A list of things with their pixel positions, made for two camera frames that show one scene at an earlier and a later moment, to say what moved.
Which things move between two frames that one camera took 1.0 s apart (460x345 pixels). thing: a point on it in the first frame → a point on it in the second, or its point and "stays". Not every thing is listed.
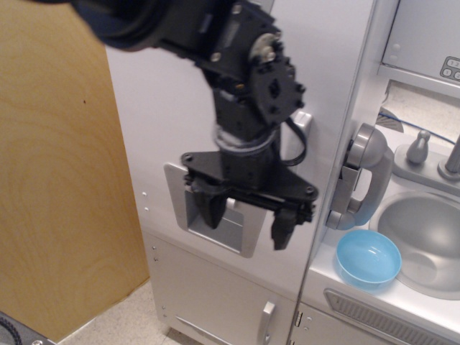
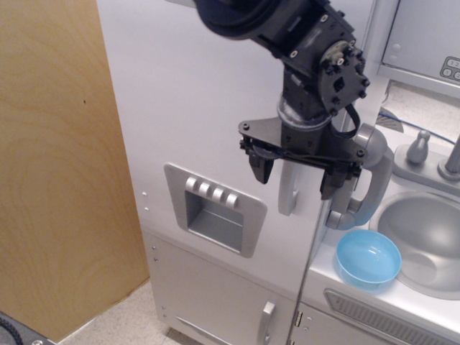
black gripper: (250, 170) → (269, 139)
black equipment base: (13, 332) stays
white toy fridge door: (167, 106) stays
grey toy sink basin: (425, 227) stays
